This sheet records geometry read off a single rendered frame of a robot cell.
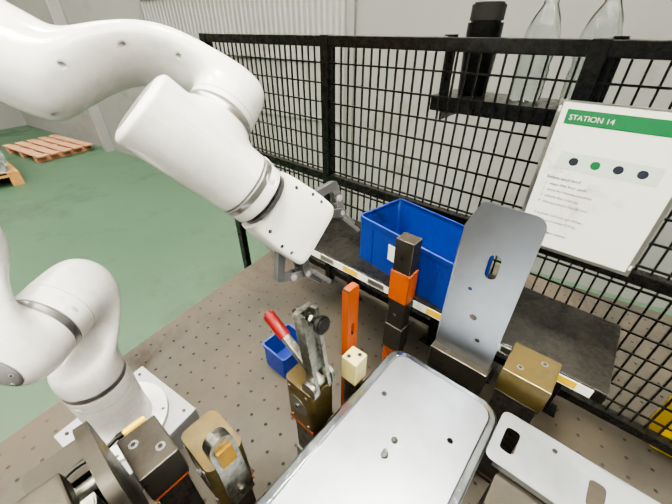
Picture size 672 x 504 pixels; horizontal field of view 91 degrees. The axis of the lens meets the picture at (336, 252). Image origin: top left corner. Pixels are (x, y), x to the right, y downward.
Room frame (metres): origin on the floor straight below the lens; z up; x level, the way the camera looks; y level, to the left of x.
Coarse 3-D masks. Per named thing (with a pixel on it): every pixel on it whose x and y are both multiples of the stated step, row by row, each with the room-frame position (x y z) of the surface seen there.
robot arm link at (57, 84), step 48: (0, 0) 0.37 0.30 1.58; (0, 48) 0.33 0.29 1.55; (48, 48) 0.35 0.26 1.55; (96, 48) 0.37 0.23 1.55; (144, 48) 0.40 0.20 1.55; (192, 48) 0.41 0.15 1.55; (0, 96) 0.33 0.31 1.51; (48, 96) 0.34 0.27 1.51; (96, 96) 0.38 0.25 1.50; (240, 96) 0.40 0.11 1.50
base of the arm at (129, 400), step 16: (128, 368) 0.44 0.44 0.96; (128, 384) 0.42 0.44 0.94; (144, 384) 0.51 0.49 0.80; (96, 400) 0.36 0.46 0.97; (112, 400) 0.38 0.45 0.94; (128, 400) 0.40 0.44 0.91; (144, 400) 0.44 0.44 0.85; (160, 400) 0.47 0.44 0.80; (80, 416) 0.36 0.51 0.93; (96, 416) 0.36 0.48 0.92; (112, 416) 0.37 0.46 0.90; (128, 416) 0.39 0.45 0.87; (144, 416) 0.42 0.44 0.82; (160, 416) 0.43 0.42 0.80; (112, 432) 0.37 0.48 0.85; (112, 448) 0.36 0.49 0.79
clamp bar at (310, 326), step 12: (300, 312) 0.35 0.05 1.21; (312, 312) 0.36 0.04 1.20; (300, 324) 0.34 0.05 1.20; (312, 324) 0.34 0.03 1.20; (324, 324) 0.33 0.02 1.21; (300, 336) 0.34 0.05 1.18; (312, 336) 0.36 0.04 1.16; (300, 348) 0.34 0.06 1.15; (312, 348) 0.35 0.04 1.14; (324, 348) 0.36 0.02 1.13; (312, 360) 0.33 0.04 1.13; (324, 360) 0.35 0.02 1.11; (312, 372) 0.33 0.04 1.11; (324, 372) 0.35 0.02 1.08
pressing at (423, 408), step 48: (384, 384) 0.38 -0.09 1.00; (432, 384) 0.38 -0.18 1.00; (336, 432) 0.29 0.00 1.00; (384, 432) 0.29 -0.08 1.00; (432, 432) 0.29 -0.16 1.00; (480, 432) 0.29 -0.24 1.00; (288, 480) 0.22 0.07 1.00; (336, 480) 0.22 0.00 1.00; (384, 480) 0.22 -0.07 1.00; (432, 480) 0.22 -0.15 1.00
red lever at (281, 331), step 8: (272, 312) 0.42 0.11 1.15; (272, 320) 0.41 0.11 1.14; (280, 320) 0.41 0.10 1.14; (272, 328) 0.40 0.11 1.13; (280, 328) 0.40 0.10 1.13; (280, 336) 0.39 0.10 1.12; (288, 336) 0.39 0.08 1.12; (288, 344) 0.38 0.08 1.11; (296, 344) 0.38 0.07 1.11; (296, 352) 0.37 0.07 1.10; (320, 376) 0.35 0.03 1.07; (320, 384) 0.33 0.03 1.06
